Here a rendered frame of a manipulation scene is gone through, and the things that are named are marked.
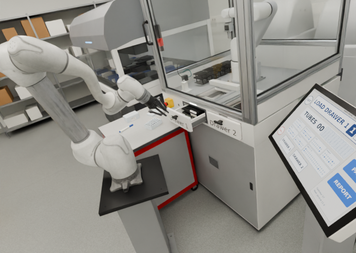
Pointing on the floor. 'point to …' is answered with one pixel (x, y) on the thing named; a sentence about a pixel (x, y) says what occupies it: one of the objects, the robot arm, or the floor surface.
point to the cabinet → (242, 174)
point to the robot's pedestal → (147, 228)
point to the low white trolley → (144, 142)
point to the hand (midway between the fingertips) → (167, 114)
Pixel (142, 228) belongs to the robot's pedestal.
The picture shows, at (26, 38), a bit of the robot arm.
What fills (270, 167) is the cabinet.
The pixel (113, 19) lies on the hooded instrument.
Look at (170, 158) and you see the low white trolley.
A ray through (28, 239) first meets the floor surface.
